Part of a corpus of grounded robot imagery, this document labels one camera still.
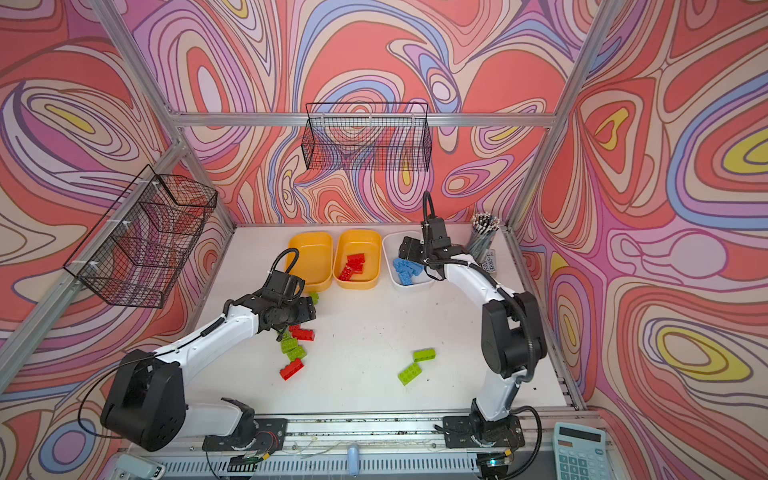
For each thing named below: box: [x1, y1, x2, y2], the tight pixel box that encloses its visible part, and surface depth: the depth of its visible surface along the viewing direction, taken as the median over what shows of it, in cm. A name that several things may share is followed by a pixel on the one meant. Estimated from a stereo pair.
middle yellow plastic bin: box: [333, 229, 382, 290], surface depth 110 cm
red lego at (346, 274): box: [338, 262, 354, 281], surface depth 103 cm
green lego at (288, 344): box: [281, 337, 298, 353], surface depth 88 cm
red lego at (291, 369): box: [279, 358, 305, 381], surface depth 84 cm
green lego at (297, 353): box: [287, 346, 307, 361], surface depth 87 cm
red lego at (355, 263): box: [342, 253, 366, 273], surface depth 109 cm
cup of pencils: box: [467, 212, 500, 274], surface depth 97 cm
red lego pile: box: [289, 324, 315, 341], surface depth 90 cm
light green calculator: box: [553, 422, 609, 480], surface depth 71 cm
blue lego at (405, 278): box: [398, 271, 413, 285], surface depth 102 cm
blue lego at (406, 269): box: [393, 258, 424, 283], surface depth 103 cm
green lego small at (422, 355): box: [413, 348, 437, 363], surface depth 86 cm
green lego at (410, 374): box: [397, 362, 423, 387], surface depth 84 cm
